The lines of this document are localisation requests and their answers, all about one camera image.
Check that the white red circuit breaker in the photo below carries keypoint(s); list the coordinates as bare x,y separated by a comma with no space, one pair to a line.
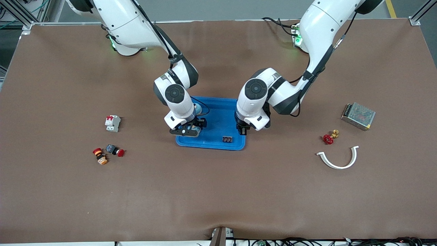
112,123

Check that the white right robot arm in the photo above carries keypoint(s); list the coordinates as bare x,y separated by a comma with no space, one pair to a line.
119,20

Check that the orange emergency stop button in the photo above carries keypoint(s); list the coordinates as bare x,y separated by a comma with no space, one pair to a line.
100,156

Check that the blue plastic tray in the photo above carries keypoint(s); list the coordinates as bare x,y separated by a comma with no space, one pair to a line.
218,119

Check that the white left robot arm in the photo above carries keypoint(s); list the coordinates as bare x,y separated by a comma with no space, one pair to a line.
321,24

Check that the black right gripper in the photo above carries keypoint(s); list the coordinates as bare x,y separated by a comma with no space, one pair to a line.
200,122

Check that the aluminium frame post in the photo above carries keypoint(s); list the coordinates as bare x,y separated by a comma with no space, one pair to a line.
20,18
420,13

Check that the red mushroom pushbutton blue block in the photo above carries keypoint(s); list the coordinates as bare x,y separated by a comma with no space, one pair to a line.
114,150

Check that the white curved plastic clamp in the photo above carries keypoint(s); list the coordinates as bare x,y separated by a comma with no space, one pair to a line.
339,167

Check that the metal mesh power supply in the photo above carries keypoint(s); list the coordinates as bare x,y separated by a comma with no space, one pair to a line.
358,116

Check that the black terminal block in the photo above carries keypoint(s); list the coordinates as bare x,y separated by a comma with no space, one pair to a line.
227,139

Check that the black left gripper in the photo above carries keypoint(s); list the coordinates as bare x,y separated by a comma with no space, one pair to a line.
243,129

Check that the brown table cover mat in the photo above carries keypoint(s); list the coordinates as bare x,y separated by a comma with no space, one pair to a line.
218,191

